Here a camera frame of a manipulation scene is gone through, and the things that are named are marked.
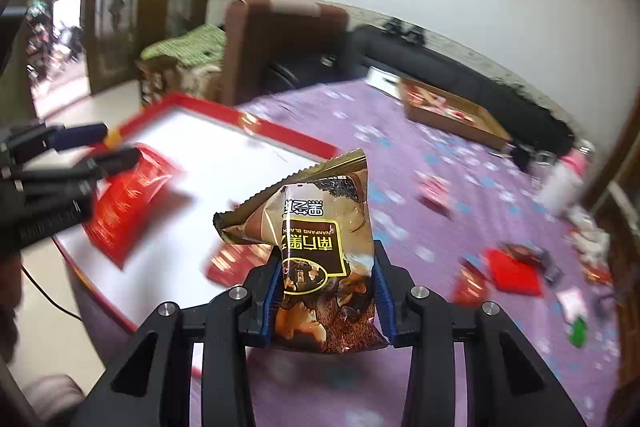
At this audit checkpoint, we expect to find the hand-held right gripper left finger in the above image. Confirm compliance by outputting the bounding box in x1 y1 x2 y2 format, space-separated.
70 252 283 427

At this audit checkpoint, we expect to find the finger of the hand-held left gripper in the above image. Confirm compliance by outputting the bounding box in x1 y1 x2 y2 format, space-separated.
15 147 142 198
12 123 108 152

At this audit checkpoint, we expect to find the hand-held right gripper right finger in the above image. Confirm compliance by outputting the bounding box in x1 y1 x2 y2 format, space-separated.
372 239 588 427

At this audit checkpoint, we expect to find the large red snack packet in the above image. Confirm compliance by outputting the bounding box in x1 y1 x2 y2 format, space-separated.
82 144 188 269

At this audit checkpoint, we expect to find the red-rimmed white tray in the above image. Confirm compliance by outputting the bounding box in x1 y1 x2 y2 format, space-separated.
52 92 346 333

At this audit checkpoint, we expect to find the small pink red packet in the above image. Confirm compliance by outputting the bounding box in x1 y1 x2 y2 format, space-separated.
417 177 453 210

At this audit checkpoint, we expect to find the wooden door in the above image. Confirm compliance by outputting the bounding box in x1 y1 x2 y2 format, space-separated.
82 0 151 95

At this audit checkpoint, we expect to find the green cloth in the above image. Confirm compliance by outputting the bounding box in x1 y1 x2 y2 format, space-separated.
140 24 228 62

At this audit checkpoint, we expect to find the dark brown snack packet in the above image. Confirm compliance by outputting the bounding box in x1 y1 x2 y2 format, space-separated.
505 244 548 265

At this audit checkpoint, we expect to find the purple floral tablecloth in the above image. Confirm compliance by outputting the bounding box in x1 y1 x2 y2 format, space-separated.
190 79 631 427

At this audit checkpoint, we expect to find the brown chair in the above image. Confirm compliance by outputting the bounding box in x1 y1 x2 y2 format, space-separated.
220 0 351 108

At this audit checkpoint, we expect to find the green item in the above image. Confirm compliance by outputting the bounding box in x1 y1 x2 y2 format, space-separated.
570 317 588 348

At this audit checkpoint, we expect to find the small black box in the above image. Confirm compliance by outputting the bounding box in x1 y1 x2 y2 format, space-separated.
512 144 536 172

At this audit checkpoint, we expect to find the long cardboard box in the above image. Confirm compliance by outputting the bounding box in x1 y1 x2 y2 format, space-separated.
398 77 513 151

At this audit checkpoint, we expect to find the white plastic jar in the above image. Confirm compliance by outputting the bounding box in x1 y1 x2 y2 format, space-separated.
537 162 583 218

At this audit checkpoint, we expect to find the black sofa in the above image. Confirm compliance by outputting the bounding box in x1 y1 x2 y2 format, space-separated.
345 26 576 158

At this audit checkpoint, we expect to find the black cable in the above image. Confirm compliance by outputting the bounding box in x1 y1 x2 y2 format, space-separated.
20 257 83 323

